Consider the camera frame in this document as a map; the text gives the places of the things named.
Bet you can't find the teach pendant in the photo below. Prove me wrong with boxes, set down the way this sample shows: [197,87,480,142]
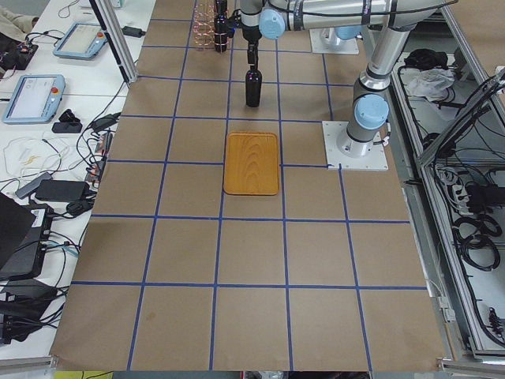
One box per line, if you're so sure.
[53,23,107,60]
[2,74,65,125]

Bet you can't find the black power adapter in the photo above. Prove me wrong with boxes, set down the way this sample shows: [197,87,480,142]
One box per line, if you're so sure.
[122,26,145,38]

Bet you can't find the wooden tray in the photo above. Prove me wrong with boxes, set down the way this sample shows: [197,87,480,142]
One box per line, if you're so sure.
[223,131,279,196]

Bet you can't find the teach pendant near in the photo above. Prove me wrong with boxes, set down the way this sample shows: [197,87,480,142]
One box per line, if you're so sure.
[2,74,65,125]

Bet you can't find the black laptop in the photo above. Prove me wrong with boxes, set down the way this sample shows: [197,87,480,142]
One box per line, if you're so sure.
[1,194,53,280]

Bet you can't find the dark wine bottle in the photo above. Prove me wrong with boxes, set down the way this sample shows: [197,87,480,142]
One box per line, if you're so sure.
[245,66,263,107]
[214,0,228,53]

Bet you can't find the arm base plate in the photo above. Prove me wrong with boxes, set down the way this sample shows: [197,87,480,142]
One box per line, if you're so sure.
[309,25,361,55]
[322,121,388,171]

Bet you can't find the teach pendant far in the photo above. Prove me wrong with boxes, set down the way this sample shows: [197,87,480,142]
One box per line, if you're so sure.
[53,23,107,60]

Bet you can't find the aluminium frame post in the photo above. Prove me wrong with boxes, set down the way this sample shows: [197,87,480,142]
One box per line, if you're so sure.
[90,0,138,84]

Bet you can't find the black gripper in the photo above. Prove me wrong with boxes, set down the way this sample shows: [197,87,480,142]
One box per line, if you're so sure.
[241,24,260,68]

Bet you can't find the copper wire bottle basket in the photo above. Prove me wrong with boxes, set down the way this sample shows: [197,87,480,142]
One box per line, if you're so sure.
[193,1,215,50]

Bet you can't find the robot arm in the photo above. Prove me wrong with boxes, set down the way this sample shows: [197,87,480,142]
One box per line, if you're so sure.
[238,0,450,158]

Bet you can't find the black power brick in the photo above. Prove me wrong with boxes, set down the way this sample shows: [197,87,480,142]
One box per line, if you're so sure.
[35,180,89,202]

